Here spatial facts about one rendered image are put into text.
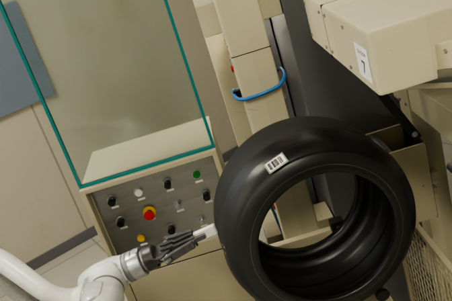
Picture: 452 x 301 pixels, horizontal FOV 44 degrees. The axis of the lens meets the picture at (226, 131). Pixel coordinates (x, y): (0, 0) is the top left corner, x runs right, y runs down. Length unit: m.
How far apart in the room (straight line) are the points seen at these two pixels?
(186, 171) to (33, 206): 2.42
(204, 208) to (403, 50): 1.29
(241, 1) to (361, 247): 0.90
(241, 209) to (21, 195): 3.07
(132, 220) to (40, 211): 2.25
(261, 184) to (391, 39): 0.53
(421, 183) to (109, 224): 1.20
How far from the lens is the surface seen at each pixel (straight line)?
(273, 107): 1.87
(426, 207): 2.11
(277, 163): 1.50
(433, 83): 1.34
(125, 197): 2.29
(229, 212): 1.57
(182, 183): 2.25
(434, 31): 1.27
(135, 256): 1.73
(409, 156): 2.00
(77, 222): 4.64
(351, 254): 1.98
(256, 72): 1.83
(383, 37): 1.23
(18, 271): 1.73
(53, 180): 4.49
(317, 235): 2.09
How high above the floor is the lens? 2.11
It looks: 22 degrees down
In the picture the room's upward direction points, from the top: 18 degrees counter-clockwise
